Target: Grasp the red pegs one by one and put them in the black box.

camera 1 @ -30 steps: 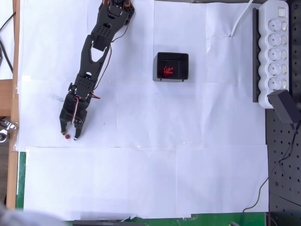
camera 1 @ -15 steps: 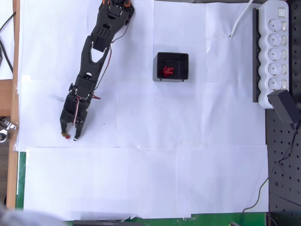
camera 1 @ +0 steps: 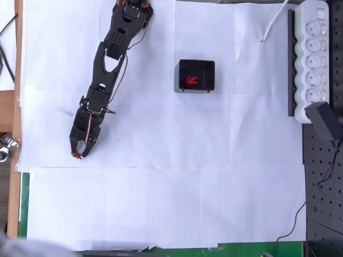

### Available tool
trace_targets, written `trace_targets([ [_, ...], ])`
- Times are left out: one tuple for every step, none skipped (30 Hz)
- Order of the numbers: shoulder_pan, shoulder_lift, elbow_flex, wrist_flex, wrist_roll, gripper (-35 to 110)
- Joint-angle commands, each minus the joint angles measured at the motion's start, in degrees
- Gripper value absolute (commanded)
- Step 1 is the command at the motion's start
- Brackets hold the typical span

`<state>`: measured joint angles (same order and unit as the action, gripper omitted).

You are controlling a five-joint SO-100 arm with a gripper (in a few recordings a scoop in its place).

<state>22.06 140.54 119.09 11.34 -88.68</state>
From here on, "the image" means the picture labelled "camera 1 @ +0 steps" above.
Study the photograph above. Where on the metal clamp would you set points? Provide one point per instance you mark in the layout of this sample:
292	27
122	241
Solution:
8	147

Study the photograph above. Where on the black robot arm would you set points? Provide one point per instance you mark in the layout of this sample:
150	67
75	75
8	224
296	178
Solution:
112	40

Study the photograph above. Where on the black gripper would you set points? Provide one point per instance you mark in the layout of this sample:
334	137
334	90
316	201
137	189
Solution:
79	135

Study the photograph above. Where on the black power adapter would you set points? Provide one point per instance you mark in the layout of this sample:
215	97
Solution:
321	120

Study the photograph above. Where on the blurred grey object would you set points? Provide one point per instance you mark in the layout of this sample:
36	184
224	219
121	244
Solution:
26	247

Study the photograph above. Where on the white power strip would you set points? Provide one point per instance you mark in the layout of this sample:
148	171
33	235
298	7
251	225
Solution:
312	61

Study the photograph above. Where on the black camera device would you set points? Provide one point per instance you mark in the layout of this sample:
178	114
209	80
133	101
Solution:
120	253

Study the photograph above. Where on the black open box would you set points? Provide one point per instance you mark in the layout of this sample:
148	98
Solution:
187	67

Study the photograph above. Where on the black pegboard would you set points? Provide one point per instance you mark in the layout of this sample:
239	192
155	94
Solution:
324	187

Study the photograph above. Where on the white paper table cover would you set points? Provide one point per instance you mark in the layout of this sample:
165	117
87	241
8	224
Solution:
171	200

